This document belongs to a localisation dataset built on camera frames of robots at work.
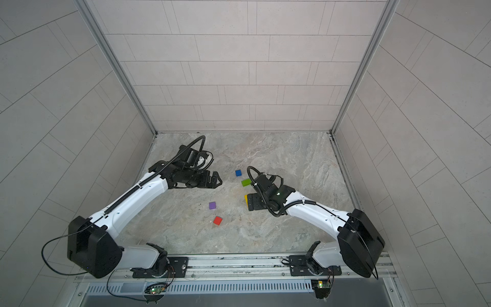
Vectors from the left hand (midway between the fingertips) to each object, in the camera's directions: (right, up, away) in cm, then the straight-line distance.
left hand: (218, 179), depth 79 cm
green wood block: (+11, -4, +17) cm, 20 cm away
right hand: (+15, -11, +3) cm, 19 cm away
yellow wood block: (+11, -10, +10) cm, 18 cm away
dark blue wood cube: (+7, 0, +20) cm, 21 cm away
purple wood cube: (-5, -13, +9) cm, 17 cm away
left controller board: (-20, -36, -14) cm, 43 cm away
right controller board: (+39, -37, -11) cm, 55 cm away
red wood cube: (-1, -18, +4) cm, 19 cm away
